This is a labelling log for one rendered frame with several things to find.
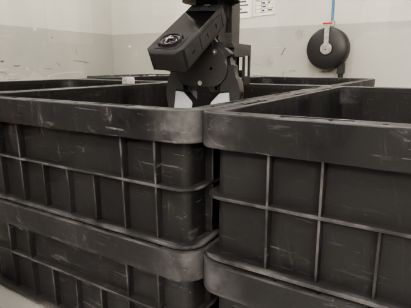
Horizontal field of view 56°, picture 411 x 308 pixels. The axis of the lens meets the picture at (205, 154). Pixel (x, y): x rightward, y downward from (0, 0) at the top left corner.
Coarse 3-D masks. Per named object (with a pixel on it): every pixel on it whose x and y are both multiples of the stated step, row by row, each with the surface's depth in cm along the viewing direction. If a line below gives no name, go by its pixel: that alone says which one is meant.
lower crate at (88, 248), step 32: (0, 224) 45; (32, 224) 39; (64, 224) 37; (0, 256) 46; (32, 256) 42; (64, 256) 40; (96, 256) 37; (128, 256) 33; (160, 256) 31; (192, 256) 30; (32, 288) 44; (64, 288) 41; (96, 288) 38; (128, 288) 34; (160, 288) 32; (192, 288) 32
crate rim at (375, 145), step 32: (288, 96) 40; (224, 128) 26; (256, 128) 24; (288, 128) 23; (320, 128) 22; (352, 128) 21; (384, 128) 21; (320, 160) 23; (352, 160) 22; (384, 160) 21
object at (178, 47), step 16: (192, 16) 45; (208, 16) 44; (224, 16) 46; (176, 32) 42; (192, 32) 42; (208, 32) 43; (160, 48) 40; (176, 48) 40; (192, 48) 41; (160, 64) 41; (176, 64) 40; (192, 64) 41
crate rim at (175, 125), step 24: (0, 96) 40; (24, 96) 47; (264, 96) 40; (0, 120) 39; (24, 120) 37; (48, 120) 35; (72, 120) 33; (96, 120) 32; (120, 120) 30; (144, 120) 29; (168, 120) 28; (192, 120) 28
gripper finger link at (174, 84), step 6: (174, 72) 49; (168, 78) 50; (174, 78) 50; (168, 84) 50; (174, 84) 50; (180, 84) 49; (168, 90) 50; (174, 90) 50; (180, 90) 50; (186, 90) 50; (168, 96) 51; (174, 96) 50; (168, 102) 51; (174, 102) 50
